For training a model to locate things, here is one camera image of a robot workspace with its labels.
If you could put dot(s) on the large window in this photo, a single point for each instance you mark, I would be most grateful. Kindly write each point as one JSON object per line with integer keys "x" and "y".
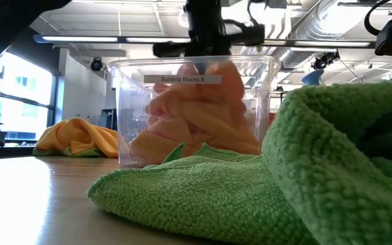
{"x": 26, "y": 92}

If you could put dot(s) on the green microfiber towel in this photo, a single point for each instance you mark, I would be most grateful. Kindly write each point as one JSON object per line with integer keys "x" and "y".
{"x": 90, "y": 153}
{"x": 216, "y": 197}

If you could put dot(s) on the clear plastic bin with label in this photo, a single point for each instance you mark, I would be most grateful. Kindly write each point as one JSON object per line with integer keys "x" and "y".
{"x": 121, "y": 102}

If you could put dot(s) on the blue white spray bottle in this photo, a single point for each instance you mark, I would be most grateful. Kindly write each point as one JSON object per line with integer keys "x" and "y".
{"x": 313, "y": 77}

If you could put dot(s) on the silver ventilation duct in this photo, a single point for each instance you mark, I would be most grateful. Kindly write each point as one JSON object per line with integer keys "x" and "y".
{"x": 322, "y": 20}

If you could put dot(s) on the white ceiling pipe bundle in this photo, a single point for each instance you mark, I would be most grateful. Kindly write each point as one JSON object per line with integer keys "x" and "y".
{"x": 274, "y": 24}

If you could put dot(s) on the black track light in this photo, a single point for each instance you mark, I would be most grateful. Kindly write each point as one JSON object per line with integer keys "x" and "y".
{"x": 323, "y": 60}

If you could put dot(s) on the black cabinet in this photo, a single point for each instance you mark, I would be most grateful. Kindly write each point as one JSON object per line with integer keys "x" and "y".
{"x": 109, "y": 119}

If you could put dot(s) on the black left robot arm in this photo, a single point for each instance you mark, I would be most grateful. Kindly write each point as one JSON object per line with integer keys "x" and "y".
{"x": 5, "y": 27}

